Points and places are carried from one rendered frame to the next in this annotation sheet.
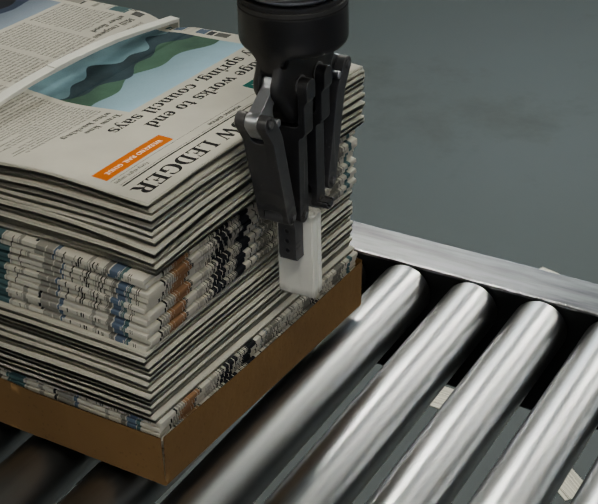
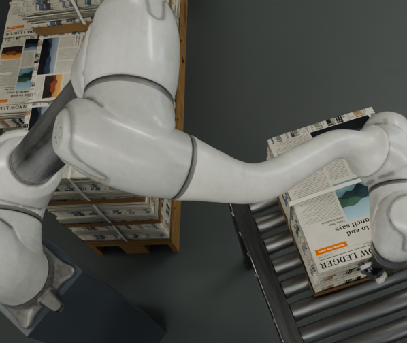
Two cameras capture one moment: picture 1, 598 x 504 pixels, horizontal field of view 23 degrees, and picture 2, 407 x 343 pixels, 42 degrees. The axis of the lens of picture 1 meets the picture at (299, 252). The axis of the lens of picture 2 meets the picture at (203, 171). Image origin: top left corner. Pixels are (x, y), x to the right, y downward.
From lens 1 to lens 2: 0.94 m
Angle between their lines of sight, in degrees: 50
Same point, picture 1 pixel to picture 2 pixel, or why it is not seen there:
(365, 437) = (377, 313)
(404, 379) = (405, 300)
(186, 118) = (359, 236)
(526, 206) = not seen: outside the picture
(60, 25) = not seen: hidden behind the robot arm
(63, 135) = (323, 221)
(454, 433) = (400, 331)
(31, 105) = (328, 196)
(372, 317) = not seen: outside the picture
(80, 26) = not seen: hidden behind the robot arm
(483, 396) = not seen: outside the picture
